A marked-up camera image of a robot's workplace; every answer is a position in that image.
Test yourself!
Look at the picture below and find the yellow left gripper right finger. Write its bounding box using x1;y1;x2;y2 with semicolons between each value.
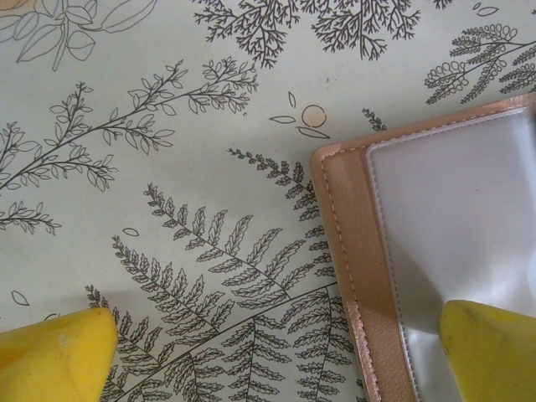
437;297;536;402

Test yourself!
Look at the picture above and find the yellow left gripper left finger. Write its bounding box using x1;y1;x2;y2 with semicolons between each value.
0;308;118;402

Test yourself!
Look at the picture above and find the pink leather card holder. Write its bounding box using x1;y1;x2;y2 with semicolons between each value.
312;92;536;402

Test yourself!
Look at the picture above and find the floral printed tablecloth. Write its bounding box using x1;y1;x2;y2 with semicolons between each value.
0;0;536;402

